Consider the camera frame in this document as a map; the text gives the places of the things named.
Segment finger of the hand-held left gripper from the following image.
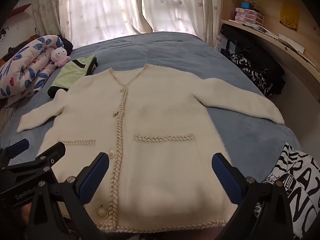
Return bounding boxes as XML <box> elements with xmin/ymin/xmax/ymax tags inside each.
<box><xmin>35</xmin><ymin>142</ymin><xmax>67</xmax><ymax>173</ymax></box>
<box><xmin>0</xmin><ymin>139</ymin><xmax>30</xmax><ymax>167</ymax></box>

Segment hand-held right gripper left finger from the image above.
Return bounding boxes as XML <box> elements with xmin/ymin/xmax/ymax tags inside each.
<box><xmin>26</xmin><ymin>152</ymin><xmax>110</xmax><ymax>240</ymax></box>

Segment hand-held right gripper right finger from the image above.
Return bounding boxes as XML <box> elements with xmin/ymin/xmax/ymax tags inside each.
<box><xmin>211</xmin><ymin>152</ymin><xmax>293</xmax><ymax>240</ymax></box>

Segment white fluffy cardigan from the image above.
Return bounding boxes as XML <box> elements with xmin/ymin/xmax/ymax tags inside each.
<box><xmin>17</xmin><ymin>64</ymin><xmax>285</xmax><ymax>234</ymax></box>

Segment dark clothes pile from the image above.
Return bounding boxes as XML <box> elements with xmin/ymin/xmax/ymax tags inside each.
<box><xmin>7</xmin><ymin>36</ymin><xmax>38</xmax><ymax>55</ymax></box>

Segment black white printed garment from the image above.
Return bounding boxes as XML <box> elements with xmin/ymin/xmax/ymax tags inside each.
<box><xmin>255</xmin><ymin>142</ymin><xmax>320</xmax><ymax>240</ymax></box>

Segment floral quilt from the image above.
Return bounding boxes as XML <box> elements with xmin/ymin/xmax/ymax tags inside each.
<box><xmin>0</xmin><ymin>35</ymin><xmax>66</xmax><ymax>99</ymax></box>

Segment green and black garment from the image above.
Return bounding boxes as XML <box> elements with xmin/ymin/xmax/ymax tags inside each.
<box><xmin>47</xmin><ymin>54</ymin><xmax>98</xmax><ymax>99</ymax></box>

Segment black and white patterned cloth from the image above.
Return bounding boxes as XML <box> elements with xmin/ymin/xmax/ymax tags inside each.
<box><xmin>230</xmin><ymin>54</ymin><xmax>274</xmax><ymax>97</ymax></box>

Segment white and pink plush cat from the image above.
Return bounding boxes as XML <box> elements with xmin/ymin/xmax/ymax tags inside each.
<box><xmin>51</xmin><ymin>47</ymin><xmax>71</xmax><ymax>67</ymax></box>

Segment black fuzzy cloth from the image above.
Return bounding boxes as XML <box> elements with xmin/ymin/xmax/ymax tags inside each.
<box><xmin>60</xmin><ymin>37</ymin><xmax>73</xmax><ymax>55</ymax></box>

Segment white cardboard box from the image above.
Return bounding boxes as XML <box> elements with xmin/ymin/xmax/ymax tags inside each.
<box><xmin>216</xmin><ymin>36</ymin><xmax>229</xmax><ymax>52</ymax></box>

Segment blue bed blanket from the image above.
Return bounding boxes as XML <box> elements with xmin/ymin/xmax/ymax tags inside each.
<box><xmin>0</xmin><ymin>32</ymin><xmax>300</xmax><ymax>205</ymax></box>

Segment papers on desk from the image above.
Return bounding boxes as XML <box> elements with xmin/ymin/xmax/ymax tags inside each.
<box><xmin>244</xmin><ymin>21</ymin><xmax>315</xmax><ymax>67</ymax></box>

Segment white floral sheer curtain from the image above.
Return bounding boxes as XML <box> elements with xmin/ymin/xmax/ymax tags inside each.
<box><xmin>31</xmin><ymin>0</ymin><xmax>153</xmax><ymax>48</ymax></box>
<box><xmin>141</xmin><ymin>0</ymin><xmax>223</xmax><ymax>47</ymax></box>

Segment pink drawer organizer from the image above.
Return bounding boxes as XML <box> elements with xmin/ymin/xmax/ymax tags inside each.
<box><xmin>234</xmin><ymin>7</ymin><xmax>265</xmax><ymax>26</ymax></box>

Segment yellow cloth item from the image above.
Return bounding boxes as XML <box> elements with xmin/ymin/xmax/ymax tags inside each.
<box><xmin>280</xmin><ymin>2</ymin><xmax>300</xmax><ymax>32</ymax></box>

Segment red wall shelf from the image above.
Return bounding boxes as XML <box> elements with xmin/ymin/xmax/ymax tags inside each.
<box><xmin>7</xmin><ymin>4</ymin><xmax>32</xmax><ymax>19</ymax></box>

